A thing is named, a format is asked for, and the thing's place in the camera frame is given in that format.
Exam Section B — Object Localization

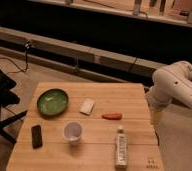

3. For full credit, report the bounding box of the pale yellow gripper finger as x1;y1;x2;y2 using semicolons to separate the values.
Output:
151;109;162;125

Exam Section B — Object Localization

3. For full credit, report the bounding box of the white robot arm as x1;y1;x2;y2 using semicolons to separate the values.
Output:
146;61;192;125

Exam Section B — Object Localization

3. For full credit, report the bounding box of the green ceramic bowl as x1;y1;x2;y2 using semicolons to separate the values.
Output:
37;88;69;117

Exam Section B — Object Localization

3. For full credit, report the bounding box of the white sponge block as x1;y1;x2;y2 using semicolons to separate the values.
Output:
79;99;95;115

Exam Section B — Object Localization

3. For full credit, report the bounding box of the white plastic cup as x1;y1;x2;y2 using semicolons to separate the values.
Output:
63;122;82;146

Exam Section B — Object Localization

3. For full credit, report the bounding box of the black rectangular remote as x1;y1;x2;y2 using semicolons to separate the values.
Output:
31;125;43;149

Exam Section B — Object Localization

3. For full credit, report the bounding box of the black office chair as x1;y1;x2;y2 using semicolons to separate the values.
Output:
0;53;28;147

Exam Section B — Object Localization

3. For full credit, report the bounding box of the black floor cable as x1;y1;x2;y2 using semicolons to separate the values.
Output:
0;39;33;75

